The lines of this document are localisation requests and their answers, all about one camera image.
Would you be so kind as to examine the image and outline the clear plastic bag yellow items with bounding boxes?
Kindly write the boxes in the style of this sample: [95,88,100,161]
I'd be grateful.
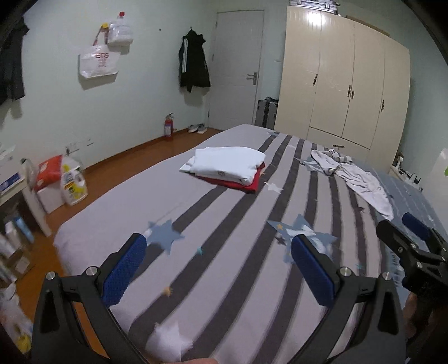
[0,282,32,356]

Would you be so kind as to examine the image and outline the white headboard with green apples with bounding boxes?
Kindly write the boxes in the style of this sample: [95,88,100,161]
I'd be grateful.
[432,147,448,197]

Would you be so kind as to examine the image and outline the black hanging jacket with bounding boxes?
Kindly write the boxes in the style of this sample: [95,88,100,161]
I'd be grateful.
[178,29,211,93]

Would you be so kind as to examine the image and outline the grey ribbed suitcase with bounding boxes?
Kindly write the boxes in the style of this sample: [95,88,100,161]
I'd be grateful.
[255,98,279,128]

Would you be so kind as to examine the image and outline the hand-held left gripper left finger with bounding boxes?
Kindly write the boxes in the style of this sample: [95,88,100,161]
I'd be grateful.
[31,233,151,364]

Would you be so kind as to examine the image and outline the person's right hand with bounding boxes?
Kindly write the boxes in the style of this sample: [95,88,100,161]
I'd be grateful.
[402,292,435,338]

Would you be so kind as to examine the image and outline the silver suitcase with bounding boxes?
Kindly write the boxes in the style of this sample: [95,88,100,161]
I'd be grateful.
[289,0,342,14]

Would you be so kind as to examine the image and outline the red folded garment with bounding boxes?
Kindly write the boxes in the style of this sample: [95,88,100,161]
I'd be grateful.
[198,162,267,194]

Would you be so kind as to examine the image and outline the bed with striped star sheet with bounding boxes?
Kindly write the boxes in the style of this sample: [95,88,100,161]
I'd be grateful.
[53,123,448,364]

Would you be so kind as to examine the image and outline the white box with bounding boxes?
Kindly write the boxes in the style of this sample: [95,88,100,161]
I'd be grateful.
[37,187,65,215]

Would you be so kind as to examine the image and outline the orange package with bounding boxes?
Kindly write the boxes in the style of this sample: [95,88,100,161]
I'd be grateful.
[34,155,64,191]

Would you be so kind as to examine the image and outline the white nightstand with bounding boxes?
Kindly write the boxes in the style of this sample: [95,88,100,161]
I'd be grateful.
[388,164,424,191]

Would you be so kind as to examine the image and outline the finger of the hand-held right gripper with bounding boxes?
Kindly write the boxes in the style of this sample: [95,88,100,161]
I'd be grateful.
[402,212,448,260]
[376,219,447,270]

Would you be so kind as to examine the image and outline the dark hanging coat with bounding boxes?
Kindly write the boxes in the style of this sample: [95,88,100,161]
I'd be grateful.
[0,16,29,106]

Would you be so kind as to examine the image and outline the white side table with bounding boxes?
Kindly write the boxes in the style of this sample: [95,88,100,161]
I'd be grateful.
[0,164,53,239]

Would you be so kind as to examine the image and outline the white door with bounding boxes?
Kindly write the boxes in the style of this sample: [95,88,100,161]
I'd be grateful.
[208,10,265,128]

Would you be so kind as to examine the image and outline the cluttered low shelf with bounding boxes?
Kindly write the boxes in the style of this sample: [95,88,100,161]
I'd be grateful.
[0,213,36,284]

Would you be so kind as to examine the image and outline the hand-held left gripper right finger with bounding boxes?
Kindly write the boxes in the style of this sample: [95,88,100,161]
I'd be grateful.
[290,234,408,364]

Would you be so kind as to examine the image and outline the cream wardrobe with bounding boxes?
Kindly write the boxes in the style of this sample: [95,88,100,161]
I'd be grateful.
[274,5,411,172]

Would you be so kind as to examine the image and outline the white polo shirt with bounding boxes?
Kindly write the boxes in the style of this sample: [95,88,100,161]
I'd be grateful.
[179,146,266,186]

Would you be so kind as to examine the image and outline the white garment with striped trim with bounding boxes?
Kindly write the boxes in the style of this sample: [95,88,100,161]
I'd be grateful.
[311,149,394,221]

